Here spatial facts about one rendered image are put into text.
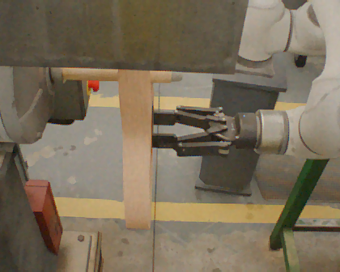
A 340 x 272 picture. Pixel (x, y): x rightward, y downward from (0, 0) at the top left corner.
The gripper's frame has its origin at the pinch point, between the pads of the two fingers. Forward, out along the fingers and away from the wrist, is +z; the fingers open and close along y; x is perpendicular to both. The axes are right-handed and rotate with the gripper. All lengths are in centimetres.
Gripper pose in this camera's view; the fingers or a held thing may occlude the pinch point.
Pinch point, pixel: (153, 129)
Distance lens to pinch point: 86.3
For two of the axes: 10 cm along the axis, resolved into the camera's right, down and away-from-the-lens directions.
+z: -10.0, -0.3, -0.2
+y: 0.0, -5.9, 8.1
